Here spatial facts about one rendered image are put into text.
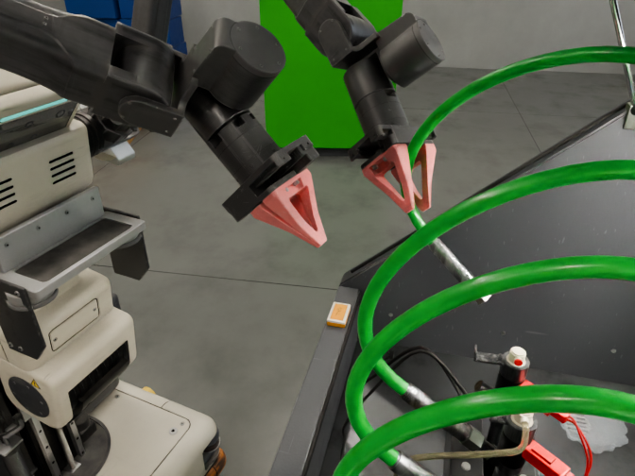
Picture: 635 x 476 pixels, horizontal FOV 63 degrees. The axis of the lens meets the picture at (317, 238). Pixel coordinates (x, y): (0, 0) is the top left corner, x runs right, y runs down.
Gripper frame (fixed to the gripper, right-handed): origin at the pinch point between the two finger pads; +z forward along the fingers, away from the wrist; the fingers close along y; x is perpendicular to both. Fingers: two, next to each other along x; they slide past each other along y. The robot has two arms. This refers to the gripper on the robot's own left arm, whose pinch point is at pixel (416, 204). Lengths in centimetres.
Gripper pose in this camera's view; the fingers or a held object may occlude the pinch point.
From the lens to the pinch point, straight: 64.4
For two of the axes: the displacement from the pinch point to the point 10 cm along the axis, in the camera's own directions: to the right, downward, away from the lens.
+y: 8.0, -1.0, 6.0
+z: 3.1, 9.2, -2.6
